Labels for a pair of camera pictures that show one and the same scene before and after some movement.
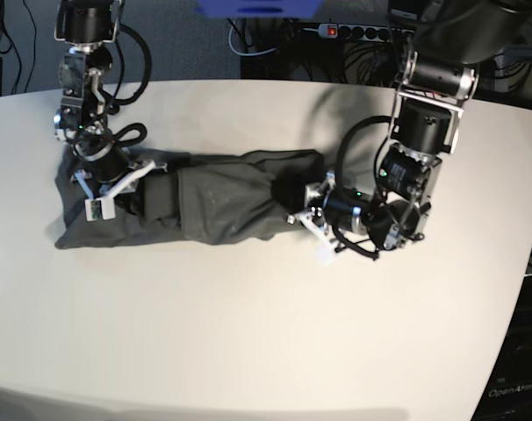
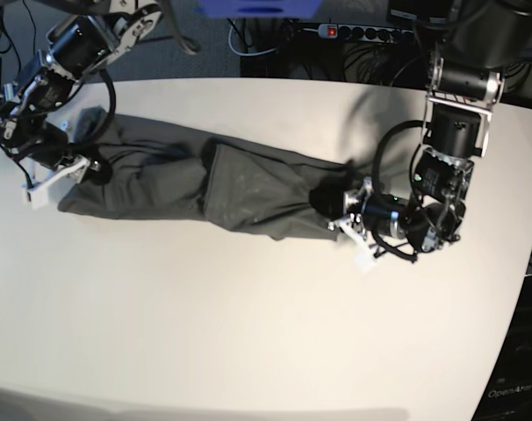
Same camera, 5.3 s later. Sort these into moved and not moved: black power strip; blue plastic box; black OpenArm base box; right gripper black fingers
Moved: right gripper black fingers
Not moved: black power strip; blue plastic box; black OpenArm base box
